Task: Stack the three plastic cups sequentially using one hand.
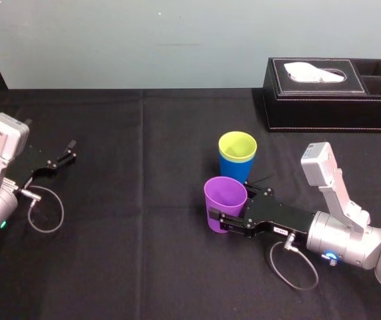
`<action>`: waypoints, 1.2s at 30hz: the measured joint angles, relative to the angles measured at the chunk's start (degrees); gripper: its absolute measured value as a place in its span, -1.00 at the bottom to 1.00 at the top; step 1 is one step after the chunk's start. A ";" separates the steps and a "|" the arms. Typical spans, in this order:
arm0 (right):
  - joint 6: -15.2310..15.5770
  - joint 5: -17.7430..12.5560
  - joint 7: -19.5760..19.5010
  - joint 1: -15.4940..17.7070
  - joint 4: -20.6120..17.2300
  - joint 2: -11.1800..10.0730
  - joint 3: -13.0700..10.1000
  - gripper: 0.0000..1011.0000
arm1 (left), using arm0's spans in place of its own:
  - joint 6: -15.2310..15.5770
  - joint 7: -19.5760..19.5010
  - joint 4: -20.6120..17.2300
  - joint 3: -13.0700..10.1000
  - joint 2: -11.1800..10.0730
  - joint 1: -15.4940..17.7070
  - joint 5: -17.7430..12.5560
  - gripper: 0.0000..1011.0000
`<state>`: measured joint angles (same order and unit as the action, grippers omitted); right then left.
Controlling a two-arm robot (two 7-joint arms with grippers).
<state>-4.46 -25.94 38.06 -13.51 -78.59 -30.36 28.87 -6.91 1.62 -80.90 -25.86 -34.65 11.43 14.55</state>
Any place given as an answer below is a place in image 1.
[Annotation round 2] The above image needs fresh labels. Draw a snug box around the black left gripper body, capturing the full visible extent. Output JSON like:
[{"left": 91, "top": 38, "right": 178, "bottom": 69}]
[{"left": 7, "top": 145, "right": 57, "bottom": 188}]

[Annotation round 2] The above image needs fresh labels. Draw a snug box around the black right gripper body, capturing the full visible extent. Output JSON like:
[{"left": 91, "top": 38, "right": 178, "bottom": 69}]
[{"left": 242, "top": 194, "right": 316, "bottom": 239}]

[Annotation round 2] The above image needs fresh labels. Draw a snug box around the purple plastic cup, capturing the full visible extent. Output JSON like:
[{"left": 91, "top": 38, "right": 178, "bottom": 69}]
[{"left": 204, "top": 177, "right": 248, "bottom": 235}]

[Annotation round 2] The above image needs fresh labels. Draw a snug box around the blue plastic cup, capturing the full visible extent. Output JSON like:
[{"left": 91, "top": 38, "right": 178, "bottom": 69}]
[{"left": 219, "top": 151, "right": 256, "bottom": 185}]

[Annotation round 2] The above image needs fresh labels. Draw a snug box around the yellow-green plastic cup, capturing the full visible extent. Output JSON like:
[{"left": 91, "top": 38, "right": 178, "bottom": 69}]
[{"left": 218, "top": 131, "right": 258, "bottom": 161}]

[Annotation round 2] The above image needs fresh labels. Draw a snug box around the black leather tissue box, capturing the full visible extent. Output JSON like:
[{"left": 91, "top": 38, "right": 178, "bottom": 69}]
[{"left": 262, "top": 57, "right": 381, "bottom": 134}]

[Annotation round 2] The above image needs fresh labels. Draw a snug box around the black tablecloth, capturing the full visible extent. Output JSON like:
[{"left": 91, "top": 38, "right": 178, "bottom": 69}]
[{"left": 0, "top": 87, "right": 381, "bottom": 320}]

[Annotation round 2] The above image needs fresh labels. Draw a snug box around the white tissue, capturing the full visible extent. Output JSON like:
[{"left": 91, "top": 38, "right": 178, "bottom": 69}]
[{"left": 283, "top": 62, "right": 347, "bottom": 83}]

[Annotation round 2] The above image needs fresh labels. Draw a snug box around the thin dark left gripper cable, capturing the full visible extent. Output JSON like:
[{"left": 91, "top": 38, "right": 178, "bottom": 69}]
[{"left": 15, "top": 185, "right": 65, "bottom": 234}]

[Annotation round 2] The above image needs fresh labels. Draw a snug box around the thin dark gripper cable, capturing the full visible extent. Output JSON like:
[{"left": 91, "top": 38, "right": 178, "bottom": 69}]
[
  {"left": 270, "top": 233, "right": 320, "bottom": 291},
  {"left": 15, "top": 185, "right": 65, "bottom": 234}
]

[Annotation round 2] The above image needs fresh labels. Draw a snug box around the thin dark right gripper cable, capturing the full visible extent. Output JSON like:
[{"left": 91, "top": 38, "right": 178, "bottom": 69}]
[{"left": 270, "top": 233, "right": 320, "bottom": 291}]

